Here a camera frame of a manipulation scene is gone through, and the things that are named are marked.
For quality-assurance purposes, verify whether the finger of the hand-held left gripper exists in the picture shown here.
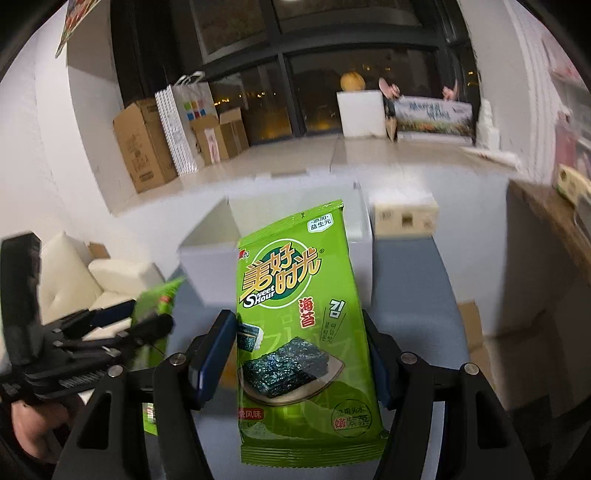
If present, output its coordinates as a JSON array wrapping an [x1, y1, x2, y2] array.
[[81, 314, 175, 354], [41, 300, 137, 342]]

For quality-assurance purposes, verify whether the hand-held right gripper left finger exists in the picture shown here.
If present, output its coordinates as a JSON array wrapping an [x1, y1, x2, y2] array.
[[51, 309, 238, 480]]

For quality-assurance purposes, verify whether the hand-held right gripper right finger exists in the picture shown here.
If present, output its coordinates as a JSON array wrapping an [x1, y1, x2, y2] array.
[[362, 309, 541, 480]]

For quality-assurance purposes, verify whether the green seaweed snack packet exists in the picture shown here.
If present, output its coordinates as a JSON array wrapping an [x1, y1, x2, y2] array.
[[235, 199, 389, 464], [131, 277, 185, 437]]

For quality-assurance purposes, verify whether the white cardboard box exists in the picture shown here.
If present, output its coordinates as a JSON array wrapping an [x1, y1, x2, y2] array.
[[179, 182, 374, 308]]

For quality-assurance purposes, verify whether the person's left hand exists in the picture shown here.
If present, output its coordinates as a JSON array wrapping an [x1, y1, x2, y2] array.
[[11, 392, 75, 450]]

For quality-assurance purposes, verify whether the cream leather sofa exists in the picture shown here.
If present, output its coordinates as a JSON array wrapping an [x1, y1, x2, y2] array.
[[39, 231, 164, 333]]

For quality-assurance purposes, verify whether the blue-grey tablecloth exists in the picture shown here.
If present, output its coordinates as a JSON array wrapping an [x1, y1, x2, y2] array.
[[166, 235, 490, 480]]

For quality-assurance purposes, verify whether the flat cardboard box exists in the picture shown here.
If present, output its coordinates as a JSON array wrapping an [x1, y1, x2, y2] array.
[[457, 300, 490, 370]]

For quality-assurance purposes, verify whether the beige tissue box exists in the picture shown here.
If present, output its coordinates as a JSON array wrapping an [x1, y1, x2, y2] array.
[[373, 194, 439, 238]]

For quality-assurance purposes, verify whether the large brown cardboard box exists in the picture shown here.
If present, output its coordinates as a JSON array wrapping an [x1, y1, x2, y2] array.
[[113, 98, 178, 193]]

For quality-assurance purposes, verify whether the dotted white paper bag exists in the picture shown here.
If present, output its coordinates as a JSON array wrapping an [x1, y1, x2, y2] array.
[[154, 71, 218, 176]]

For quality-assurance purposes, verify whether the small open cardboard box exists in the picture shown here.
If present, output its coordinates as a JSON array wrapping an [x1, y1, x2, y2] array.
[[191, 107, 250, 164]]

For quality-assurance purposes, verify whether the wooden side table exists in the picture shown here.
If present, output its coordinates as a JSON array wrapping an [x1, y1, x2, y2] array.
[[505, 180, 591, 287]]

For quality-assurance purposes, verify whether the white foam box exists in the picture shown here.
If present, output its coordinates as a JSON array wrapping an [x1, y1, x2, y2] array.
[[336, 90, 387, 138]]

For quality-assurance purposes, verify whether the long printed carton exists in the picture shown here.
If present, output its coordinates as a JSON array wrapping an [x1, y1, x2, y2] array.
[[393, 96, 476, 138]]

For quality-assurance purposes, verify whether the white plastic bottle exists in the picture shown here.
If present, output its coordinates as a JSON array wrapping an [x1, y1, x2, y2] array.
[[475, 99, 502, 148]]

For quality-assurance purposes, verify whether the yellow-green tissue pack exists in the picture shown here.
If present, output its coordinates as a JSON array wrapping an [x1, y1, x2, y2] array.
[[554, 164, 591, 201]]

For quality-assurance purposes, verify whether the clear plastic drawer organizer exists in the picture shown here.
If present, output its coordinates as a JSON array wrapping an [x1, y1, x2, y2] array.
[[551, 111, 591, 178]]

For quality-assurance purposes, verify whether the wall poster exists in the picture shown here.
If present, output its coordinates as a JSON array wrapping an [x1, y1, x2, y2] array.
[[55, 0, 105, 58]]

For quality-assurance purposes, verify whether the black window frame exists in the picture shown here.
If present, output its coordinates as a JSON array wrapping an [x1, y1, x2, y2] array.
[[111, 0, 481, 144]]

